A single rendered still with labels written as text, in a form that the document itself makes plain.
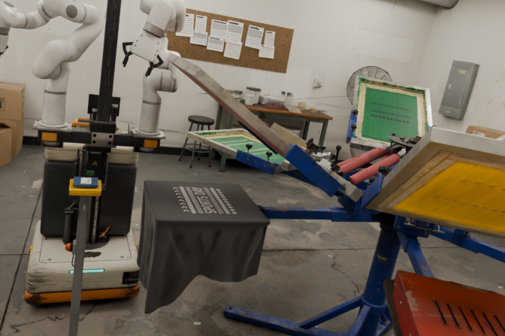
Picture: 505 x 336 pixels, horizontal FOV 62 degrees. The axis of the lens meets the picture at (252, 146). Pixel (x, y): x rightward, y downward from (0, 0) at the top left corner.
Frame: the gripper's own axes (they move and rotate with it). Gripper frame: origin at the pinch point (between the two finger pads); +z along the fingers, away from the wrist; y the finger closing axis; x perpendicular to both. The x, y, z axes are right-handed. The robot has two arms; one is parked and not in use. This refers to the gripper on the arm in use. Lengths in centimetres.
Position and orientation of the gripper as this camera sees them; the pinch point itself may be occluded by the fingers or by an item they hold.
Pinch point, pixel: (135, 69)
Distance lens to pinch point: 174.7
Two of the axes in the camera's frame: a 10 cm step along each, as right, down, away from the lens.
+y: -8.3, -3.5, -4.3
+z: -4.4, 8.9, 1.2
